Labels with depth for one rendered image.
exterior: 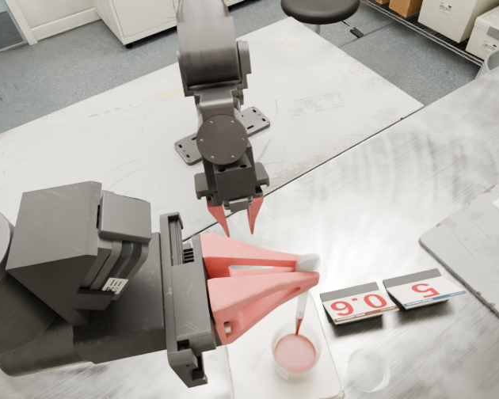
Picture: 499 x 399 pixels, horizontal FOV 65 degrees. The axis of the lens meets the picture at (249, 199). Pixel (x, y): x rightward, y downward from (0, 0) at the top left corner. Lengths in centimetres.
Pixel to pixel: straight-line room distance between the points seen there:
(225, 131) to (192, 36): 13
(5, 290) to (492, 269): 63
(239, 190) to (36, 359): 26
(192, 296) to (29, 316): 8
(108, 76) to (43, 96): 41
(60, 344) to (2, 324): 5
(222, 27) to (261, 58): 54
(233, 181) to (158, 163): 38
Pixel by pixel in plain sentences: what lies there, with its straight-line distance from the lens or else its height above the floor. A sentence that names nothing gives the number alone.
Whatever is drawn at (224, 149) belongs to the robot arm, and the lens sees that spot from 43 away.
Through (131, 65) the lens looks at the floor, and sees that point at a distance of 282.
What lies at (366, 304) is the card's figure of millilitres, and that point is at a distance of 59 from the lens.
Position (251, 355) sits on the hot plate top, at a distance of 49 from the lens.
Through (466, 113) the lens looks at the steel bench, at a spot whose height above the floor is 90.
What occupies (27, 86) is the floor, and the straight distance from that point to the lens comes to 295.
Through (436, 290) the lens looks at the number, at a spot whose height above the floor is 93.
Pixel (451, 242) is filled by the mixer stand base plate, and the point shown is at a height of 91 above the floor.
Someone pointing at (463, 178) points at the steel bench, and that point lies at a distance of 81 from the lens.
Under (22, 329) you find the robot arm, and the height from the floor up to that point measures 127.
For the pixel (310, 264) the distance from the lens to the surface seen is 26.
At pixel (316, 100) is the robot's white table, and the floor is 90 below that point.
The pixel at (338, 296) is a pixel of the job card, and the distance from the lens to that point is 61.
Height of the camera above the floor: 146
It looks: 53 degrees down
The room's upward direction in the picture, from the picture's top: 5 degrees counter-clockwise
